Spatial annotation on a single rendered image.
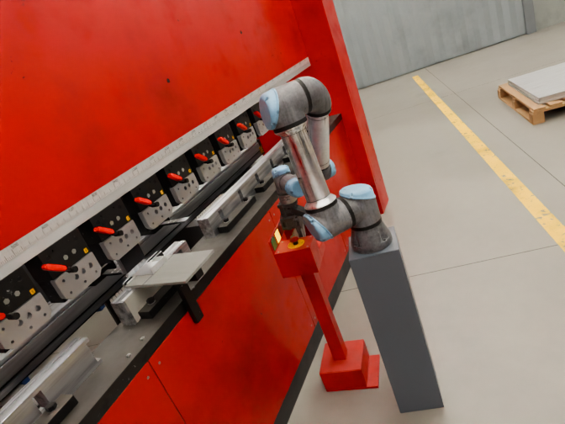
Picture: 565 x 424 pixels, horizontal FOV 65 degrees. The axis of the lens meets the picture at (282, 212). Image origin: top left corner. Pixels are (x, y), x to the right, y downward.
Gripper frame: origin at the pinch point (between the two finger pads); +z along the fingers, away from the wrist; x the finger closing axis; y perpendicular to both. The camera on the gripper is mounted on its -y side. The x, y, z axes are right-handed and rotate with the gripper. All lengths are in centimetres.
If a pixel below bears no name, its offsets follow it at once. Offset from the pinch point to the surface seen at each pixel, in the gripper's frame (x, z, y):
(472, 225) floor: -116, 67, -79
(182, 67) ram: -18, -81, 38
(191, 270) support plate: 56, -25, 22
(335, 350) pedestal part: 8, 55, -2
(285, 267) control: 15.1, 2.8, 6.5
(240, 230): 6.0, -12.3, 24.8
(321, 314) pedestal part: 8.1, 33.3, -0.9
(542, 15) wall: -752, 29, -283
